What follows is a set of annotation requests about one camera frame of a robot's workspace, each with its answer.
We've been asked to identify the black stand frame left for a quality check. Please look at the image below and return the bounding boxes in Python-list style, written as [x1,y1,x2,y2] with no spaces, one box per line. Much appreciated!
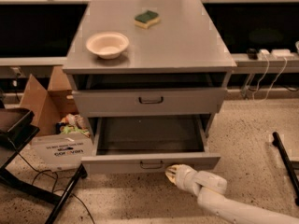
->
[0,108,87,224]

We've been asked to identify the green yellow sponge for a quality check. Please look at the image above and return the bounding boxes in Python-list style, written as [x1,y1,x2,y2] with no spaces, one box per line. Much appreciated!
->
[135,10,160,29]

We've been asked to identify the white hanging cable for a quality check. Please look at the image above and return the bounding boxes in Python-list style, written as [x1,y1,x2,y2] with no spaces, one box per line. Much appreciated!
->
[251,57,288,102]

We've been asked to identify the white power strip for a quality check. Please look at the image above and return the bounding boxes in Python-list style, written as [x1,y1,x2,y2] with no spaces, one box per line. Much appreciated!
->
[271,49,293,58]

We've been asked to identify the white paper bowl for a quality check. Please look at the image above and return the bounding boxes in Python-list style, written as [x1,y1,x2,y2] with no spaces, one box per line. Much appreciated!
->
[86,32,129,60]

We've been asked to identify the colourful toys in box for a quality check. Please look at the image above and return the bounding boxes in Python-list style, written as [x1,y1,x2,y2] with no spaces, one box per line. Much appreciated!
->
[55,114,91,137]

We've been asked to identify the brown cardboard box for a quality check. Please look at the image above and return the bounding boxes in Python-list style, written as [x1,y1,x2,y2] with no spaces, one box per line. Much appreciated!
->
[21,66,93,172]

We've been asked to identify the black power adapter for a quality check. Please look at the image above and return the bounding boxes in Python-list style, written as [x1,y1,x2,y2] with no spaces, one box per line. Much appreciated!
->
[247,49,258,60]

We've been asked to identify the grey top drawer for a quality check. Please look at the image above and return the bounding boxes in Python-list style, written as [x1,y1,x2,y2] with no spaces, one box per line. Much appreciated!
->
[72,88,227,118]

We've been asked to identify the grey drawer cabinet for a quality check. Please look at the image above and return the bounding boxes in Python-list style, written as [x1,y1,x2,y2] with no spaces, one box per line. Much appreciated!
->
[62,0,237,138]

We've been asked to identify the grey drawer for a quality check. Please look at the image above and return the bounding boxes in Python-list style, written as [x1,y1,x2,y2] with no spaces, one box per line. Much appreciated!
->
[82,115,221,174]
[72,88,227,118]

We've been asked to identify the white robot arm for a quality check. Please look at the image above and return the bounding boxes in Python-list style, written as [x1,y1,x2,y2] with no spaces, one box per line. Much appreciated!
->
[165,164,299,224]

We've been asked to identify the white cream gripper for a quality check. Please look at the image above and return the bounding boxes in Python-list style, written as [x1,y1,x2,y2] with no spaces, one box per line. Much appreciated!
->
[165,164,200,196]

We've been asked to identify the black bar right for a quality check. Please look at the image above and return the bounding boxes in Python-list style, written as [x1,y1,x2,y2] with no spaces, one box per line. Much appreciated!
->
[272,132,299,206]

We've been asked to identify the white power adapter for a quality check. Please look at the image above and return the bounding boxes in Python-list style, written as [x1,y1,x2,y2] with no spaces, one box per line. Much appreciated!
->
[259,49,270,60]

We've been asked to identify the black floor cable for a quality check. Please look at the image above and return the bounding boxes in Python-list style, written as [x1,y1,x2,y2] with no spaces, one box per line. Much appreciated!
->
[17,152,96,224]

